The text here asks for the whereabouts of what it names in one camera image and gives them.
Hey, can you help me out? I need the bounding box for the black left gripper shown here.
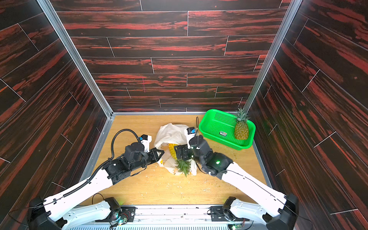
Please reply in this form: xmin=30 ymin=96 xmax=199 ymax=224
xmin=129 ymin=148 xmax=166 ymax=173

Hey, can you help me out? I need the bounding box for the yellow pineapple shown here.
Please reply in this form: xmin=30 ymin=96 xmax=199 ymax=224
xmin=168 ymin=143 xmax=191 ymax=177

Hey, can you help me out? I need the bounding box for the white plastic bag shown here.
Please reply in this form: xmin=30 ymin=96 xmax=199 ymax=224
xmin=154 ymin=123 xmax=197 ymax=176

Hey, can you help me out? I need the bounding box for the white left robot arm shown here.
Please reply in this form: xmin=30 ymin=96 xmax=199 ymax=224
xmin=27 ymin=142 xmax=164 ymax=230

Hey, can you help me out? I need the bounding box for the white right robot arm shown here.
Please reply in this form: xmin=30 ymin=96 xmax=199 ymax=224
xmin=170 ymin=135 xmax=299 ymax=230

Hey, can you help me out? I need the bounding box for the upright pineapple in basket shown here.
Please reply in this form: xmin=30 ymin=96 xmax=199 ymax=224
xmin=234 ymin=108 xmax=249 ymax=140

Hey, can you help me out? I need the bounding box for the small barcode label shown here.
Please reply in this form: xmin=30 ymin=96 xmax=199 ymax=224
xmin=219 ymin=131 xmax=227 ymax=137

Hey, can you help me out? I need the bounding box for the green plastic basket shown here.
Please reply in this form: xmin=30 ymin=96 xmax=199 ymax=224
xmin=198 ymin=109 xmax=256 ymax=150

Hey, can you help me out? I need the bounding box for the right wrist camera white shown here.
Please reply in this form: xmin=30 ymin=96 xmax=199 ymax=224
xmin=184 ymin=127 xmax=196 ymax=149

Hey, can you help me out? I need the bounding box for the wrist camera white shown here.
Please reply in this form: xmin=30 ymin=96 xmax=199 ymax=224
xmin=184 ymin=127 xmax=196 ymax=149
xmin=140 ymin=134 xmax=152 ymax=153

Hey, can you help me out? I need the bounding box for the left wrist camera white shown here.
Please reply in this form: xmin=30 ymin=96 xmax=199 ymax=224
xmin=140 ymin=134 xmax=152 ymax=153

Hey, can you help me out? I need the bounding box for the black corrugated cable hose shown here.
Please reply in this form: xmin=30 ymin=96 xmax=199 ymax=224
xmin=51 ymin=128 xmax=140 ymax=202

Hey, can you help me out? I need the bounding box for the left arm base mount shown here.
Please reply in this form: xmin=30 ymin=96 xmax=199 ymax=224
xmin=105 ymin=197 xmax=137 ymax=230

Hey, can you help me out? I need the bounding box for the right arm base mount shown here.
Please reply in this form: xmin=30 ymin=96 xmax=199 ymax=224
xmin=207 ymin=196 xmax=249 ymax=230

